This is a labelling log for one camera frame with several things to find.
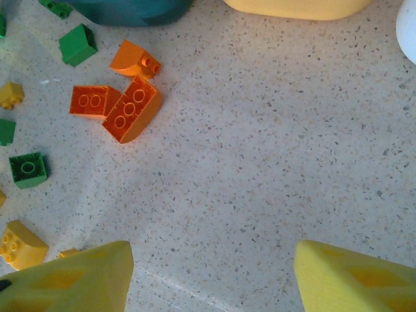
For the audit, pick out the right gripper yellow-padded left finger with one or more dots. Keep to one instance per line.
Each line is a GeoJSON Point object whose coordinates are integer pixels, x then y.
{"type": "Point", "coordinates": [65, 286]}

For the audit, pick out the right gripper yellow-padded right finger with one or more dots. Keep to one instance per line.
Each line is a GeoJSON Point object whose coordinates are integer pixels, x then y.
{"type": "Point", "coordinates": [357, 286]}

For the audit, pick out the yellow curved lego brick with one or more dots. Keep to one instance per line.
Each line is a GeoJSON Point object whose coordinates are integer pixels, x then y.
{"type": "Point", "coordinates": [22, 243]}

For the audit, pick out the green lego brick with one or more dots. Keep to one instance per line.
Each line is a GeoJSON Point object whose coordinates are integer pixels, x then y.
{"type": "Point", "coordinates": [55, 6]}
{"type": "Point", "coordinates": [1, 26]}
{"type": "Point", "coordinates": [76, 47]}
{"type": "Point", "coordinates": [6, 131]}
{"type": "Point", "coordinates": [19, 180]}

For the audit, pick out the long orange lego brick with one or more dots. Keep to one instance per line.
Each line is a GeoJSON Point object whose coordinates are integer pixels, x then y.
{"type": "Point", "coordinates": [130, 110]}

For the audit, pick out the orange curved lego brick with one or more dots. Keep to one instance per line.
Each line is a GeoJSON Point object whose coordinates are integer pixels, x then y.
{"type": "Point", "coordinates": [128, 57]}

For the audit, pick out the white plastic container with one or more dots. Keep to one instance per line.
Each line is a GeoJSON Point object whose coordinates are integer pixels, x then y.
{"type": "Point", "coordinates": [408, 29]}

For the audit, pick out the dark teal plastic container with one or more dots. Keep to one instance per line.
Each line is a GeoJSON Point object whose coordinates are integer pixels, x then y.
{"type": "Point", "coordinates": [130, 13]}

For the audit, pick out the yellow plastic container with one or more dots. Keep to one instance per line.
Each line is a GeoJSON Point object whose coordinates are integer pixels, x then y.
{"type": "Point", "coordinates": [292, 8]}

